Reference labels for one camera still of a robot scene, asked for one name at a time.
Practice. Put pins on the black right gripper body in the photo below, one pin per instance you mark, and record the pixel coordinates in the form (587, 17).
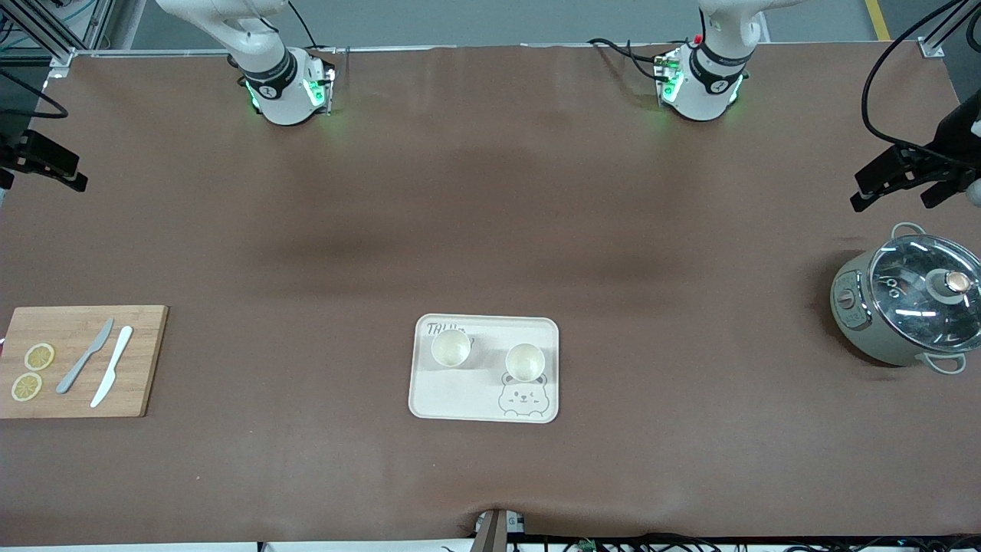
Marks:
(17, 150)

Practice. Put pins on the white plastic cup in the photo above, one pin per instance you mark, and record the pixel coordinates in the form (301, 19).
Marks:
(451, 349)
(525, 362)

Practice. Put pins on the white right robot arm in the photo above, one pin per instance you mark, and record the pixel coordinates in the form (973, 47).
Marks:
(276, 92)

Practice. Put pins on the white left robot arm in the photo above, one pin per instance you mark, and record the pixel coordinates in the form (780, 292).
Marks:
(709, 84)

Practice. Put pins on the cream tray with bear print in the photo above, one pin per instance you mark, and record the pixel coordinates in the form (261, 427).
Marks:
(460, 399)

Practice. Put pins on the lemon slice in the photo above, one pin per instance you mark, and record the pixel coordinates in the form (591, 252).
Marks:
(39, 356)
(27, 386)

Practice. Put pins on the grey plastic knife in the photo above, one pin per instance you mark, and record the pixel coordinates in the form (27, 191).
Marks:
(73, 376)

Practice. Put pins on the white plastic knife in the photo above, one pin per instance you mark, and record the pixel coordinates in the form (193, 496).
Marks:
(107, 376)

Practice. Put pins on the wooden cutting board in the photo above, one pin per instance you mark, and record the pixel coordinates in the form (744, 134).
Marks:
(138, 383)

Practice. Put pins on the brown table cover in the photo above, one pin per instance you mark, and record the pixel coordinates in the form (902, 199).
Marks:
(490, 192)

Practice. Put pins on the metal table clamp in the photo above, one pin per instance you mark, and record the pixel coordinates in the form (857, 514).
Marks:
(494, 533)

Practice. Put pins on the aluminium frame post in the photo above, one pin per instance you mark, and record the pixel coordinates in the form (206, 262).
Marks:
(939, 34)
(46, 31)

